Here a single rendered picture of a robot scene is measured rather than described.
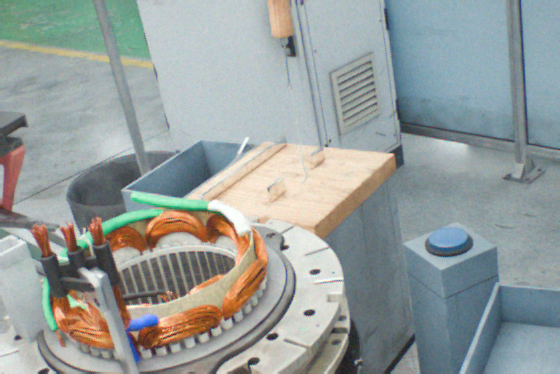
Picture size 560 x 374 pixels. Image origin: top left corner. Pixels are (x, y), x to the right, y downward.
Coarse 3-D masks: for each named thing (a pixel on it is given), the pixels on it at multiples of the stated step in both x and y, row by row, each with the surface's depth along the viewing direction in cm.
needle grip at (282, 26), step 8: (272, 0) 63; (280, 0) 63; (288, 0) 64; (272, 8) 64; (280, 8) 63; (288, 8) 64; (272, 16) 64; (280, 16) 64; (288, 16) 64; (272, 24) 64; (280, 24) 64; (288, 24) 64; (272, 32) 65; (280, 32) 64; (288, 32) 64
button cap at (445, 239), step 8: (440, 232) 85; (448, 232) 85; (456, 232) 84; (464, 232) 84; (432, 240) 84; (440, 240) 83; (448, 240) 83; (456, 240) 83; (464, 240) 83; (432, 248) 84; (440, 248) 83; (448, 248) 83; (456, 248) 83
